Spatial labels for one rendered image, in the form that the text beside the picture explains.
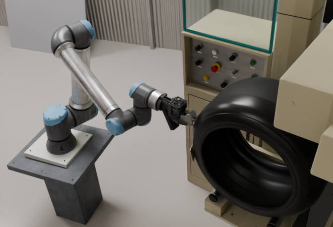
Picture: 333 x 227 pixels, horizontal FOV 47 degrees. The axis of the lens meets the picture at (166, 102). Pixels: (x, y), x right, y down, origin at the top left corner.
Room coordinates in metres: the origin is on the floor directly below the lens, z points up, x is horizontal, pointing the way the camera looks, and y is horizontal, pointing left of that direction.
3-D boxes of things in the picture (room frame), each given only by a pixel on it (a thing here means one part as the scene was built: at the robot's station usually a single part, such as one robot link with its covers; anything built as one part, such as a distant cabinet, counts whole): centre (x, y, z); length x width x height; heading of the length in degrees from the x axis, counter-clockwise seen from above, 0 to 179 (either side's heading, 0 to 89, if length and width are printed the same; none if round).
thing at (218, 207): (1.27, -0.29, 0.84); 0.36 x 0.09 x 0.06; 141
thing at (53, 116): (1.89, 0.68, 0.81); 0.17 x 0.15 x 0.18; 130
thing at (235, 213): (1.18, -0.40, 0.80); 0.37 x 0.36 x 0.02; 51
